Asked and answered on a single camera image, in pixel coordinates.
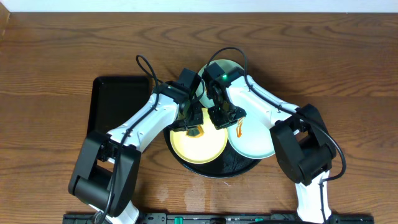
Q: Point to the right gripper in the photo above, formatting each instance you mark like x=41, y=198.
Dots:
x=219, y=123

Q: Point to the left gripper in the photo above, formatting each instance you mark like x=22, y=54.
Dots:
x=189, y=122

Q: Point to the light blue plate top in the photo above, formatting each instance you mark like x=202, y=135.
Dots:
x=226, y=66

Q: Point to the light blue plate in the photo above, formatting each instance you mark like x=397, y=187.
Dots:
x=226, y=66
x=250, y=138

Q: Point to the orange green sponge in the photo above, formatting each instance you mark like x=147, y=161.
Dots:
x=195, y=132

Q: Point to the yellow plate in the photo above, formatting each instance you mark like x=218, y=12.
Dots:
x=203, y=147

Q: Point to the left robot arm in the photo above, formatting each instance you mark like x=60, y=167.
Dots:
x=106, y=171

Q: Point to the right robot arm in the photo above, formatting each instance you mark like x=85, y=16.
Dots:
x=297, y=136

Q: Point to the round black tray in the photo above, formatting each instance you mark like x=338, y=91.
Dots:
x=228, y=164

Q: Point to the black rectangular tray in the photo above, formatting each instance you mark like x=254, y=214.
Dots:
x=114, y=99

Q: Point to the light blue plate right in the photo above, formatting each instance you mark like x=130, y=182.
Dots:
x=250, y=138

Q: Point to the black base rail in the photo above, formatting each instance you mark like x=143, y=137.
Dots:
x=163, y=218

